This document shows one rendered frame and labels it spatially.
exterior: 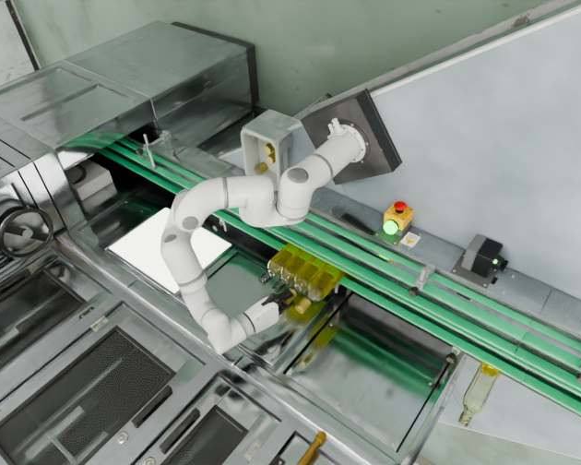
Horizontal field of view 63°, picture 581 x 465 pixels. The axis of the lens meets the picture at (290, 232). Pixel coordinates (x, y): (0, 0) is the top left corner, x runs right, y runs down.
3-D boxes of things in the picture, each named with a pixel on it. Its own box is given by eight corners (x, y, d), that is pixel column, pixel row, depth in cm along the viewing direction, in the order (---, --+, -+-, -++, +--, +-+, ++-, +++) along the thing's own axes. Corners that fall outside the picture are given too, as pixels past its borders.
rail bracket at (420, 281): (425, 266, 146) (405, 293, 138) (429, 249, 140) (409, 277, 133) (437, 271, 144) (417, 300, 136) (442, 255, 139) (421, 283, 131)
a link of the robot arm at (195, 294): (207, 270, 132) (235, 327, 141) (190, 258, 142) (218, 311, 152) (182, 287, 129) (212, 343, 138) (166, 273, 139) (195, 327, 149)
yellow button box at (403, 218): (393, 216, 160) (382, 228, 156) (396, 199, 154) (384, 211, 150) (411, 224, 156) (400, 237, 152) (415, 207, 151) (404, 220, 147)
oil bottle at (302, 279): (326, 253, 173) (290, 289, 162) (326, 242, 170) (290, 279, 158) (338, 259, 171) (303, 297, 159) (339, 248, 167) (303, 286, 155)
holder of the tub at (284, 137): (261, 176, 194) (249, 186, 189) (255, 117, 174) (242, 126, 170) (294, 192, 186) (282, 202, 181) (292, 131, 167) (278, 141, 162)
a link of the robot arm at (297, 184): (336, 161, 130) (302, 192, 122) (328, 194, 141) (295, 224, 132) (308, 145, 133) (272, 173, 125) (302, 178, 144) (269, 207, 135)
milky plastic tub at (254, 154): (259, 166, 190) (245, 177, 185) (254, 117, 174) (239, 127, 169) (293, 182, 182) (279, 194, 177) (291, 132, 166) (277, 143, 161)
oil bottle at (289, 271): (314, 246, 176) (278, 281, 165) (314, 235, 172) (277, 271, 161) (326, 253, 174) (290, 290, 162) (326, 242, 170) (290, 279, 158)
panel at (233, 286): (167, 208, 213) (105, 253, 195) (165, 203, 211) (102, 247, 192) (331, 303, 172) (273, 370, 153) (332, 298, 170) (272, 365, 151)
